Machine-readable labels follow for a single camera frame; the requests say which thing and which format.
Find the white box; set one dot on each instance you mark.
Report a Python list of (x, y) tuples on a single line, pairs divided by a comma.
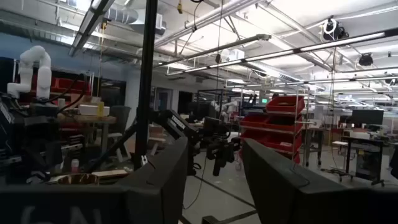
[(93, 110)]

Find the metal rack with red bins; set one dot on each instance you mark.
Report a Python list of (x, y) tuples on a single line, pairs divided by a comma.
[(276, 124)]

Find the yellow bottle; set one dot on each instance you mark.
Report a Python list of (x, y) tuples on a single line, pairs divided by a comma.
[(100, 109)]

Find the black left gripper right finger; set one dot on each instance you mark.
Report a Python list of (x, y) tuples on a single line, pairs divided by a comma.
[(280, 193)]

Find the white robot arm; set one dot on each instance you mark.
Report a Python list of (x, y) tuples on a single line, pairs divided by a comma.
[(34, 71)]

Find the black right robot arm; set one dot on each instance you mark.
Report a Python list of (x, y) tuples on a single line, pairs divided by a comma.
[(177, 124)]

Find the black vertical frame post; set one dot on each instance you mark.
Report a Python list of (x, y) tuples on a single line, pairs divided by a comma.
[(145, 93)]

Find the black computer monitor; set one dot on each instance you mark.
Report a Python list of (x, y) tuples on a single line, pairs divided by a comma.
[(367, 117)]

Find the pink bottle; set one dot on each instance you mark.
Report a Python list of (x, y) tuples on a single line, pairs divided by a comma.
[(75, 165)]

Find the wooden workbench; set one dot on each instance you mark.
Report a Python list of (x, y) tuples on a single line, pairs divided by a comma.
[(90, 119)]

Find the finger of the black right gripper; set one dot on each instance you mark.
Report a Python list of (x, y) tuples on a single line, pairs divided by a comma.
[(217, 168), (229, 155)]

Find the black desk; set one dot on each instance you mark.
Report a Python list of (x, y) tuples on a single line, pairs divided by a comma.
[(367, 155)]

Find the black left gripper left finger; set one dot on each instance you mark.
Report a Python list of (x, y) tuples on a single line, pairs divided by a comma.
[(158, 186)]

